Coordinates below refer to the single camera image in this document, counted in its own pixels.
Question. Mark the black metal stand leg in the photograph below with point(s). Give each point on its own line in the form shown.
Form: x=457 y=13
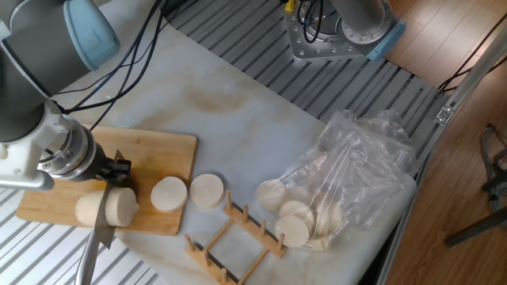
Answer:
x=475 y=227

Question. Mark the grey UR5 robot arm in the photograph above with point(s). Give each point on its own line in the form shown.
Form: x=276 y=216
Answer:
x=39 y=39

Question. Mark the aluminium frame beam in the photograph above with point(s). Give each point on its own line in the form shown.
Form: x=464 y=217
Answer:
x=475 y=77

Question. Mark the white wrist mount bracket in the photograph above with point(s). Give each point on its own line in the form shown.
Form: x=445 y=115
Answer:
x=24 y=158

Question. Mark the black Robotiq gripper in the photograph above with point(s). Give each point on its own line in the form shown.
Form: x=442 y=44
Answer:
x=93 y=166

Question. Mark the silver corner bracket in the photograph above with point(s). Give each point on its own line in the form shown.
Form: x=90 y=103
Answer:
x=443 y=115

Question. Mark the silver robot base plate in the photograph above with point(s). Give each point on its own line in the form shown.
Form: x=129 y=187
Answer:
x=305 y=39

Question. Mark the steel cleaver knife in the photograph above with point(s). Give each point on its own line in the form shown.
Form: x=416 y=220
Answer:
x=104 y=229

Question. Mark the large white radish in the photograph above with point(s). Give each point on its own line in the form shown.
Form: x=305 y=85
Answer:
x=87 y=210

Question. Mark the clear plastic bag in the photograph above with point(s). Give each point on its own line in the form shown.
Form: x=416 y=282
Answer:
x=356 y=166

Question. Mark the small yellow object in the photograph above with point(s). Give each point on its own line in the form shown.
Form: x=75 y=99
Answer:
x=290 y=4

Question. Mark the white radish slice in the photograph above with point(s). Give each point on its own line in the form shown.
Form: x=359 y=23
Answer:
x=169 y=194
x=122 y=207
x=319 y=243
x=328 y=219
x=297 y=210
x=271 y=196
x=292 y=231
x=206 y=191

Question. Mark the wooden peg rack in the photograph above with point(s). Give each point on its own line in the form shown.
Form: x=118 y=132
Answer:
x=253 y=229

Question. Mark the bamboo cutting board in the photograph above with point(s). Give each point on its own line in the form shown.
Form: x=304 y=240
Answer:
x=158 y=158

